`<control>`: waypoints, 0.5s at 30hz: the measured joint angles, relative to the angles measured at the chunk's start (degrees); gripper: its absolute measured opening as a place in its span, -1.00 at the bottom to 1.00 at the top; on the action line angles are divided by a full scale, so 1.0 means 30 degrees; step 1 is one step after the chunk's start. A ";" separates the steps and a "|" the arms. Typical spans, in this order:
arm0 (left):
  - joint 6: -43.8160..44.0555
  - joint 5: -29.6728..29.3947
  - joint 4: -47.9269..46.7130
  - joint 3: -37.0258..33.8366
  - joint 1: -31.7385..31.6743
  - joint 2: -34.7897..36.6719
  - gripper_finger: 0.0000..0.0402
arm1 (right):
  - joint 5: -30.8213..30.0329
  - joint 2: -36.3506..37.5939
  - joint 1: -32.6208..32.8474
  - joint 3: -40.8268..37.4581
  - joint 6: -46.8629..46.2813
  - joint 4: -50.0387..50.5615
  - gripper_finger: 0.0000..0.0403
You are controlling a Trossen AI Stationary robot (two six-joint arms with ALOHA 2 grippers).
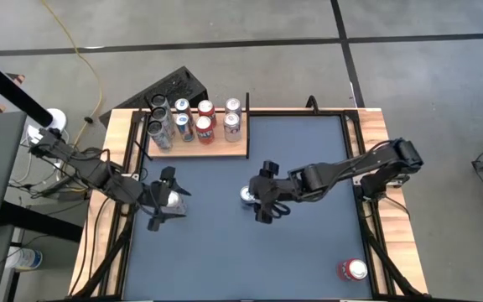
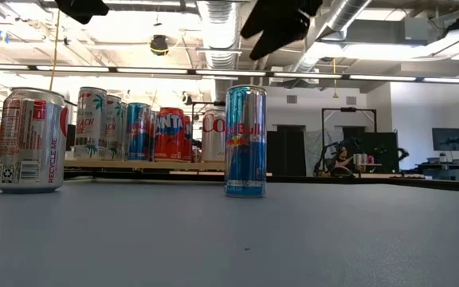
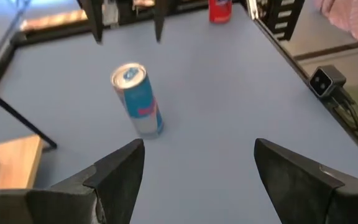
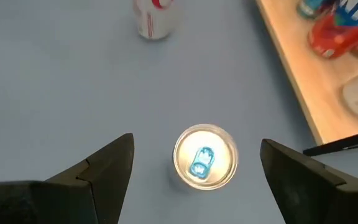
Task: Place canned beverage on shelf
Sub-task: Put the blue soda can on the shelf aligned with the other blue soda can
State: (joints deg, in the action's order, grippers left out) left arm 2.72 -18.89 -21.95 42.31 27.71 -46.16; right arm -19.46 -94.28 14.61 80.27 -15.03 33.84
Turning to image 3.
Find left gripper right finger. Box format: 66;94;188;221
254;138;358;224

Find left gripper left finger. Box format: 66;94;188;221
26;138;145;224

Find blue silver Red Bull can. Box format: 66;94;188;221
109;62;165;140

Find red Fanta strawberry can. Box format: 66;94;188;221
208;0;233;24

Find blue grey table mat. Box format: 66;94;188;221
0;2;358;224

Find small grey connector box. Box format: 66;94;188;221
101;0;120;28

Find black slotted rack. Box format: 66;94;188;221
261;0;306;42

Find person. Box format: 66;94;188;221
314;0;358;54

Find white metal bar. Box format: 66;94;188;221
246;0;260;20

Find black camera cable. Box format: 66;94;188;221
333;88;358;133

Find wooden shelf with black frame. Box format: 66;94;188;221
0;58;58;190

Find black table-level camera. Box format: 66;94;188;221
308;64;347;99

